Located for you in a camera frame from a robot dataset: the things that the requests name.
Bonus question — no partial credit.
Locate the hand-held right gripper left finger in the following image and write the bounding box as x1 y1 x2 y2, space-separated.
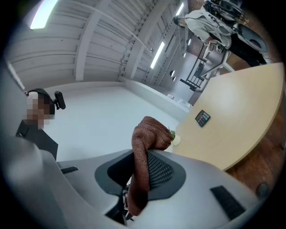
57 149 135 225

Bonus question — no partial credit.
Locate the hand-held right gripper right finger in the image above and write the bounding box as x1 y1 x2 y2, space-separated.
138 150 266 229

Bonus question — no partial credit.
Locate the brown knitted cloth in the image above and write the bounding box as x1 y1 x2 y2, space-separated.
127 115 174 217

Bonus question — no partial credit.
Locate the black calculator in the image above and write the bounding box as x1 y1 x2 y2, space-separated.
195 110 211 127

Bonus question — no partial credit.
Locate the flower plant in cream pot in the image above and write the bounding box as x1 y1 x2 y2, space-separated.
168 128 181 146

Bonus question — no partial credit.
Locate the person with headset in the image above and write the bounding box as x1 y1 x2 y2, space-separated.
15 119 59 161

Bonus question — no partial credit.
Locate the black metal railing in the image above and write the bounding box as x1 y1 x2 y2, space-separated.
180 46 213 91

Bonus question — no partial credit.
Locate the long ceiling light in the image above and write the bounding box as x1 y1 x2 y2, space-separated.
175 2 185 16
150 41 165 69
30 0 59 30

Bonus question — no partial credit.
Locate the grey shell chair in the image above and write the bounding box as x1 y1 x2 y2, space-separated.
237 23 269 53

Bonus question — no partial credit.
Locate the black head-mounted camera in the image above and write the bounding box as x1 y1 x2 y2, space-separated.
25 88 67 117

